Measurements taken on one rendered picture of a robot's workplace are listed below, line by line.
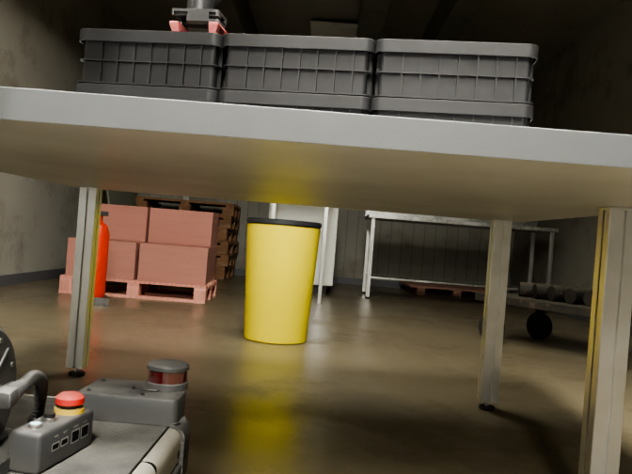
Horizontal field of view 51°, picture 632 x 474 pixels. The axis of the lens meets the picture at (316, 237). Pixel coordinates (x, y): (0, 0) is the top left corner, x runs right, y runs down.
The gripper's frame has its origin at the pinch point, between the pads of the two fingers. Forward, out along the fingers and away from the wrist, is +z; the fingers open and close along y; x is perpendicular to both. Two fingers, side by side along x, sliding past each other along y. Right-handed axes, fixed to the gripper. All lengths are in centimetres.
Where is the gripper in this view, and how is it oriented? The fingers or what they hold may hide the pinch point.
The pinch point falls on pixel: (196, 56)
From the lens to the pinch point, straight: 146.4
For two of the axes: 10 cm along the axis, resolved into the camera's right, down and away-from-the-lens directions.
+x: -1.7, -0.2, -9.9
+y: -9.8, -0.9, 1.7
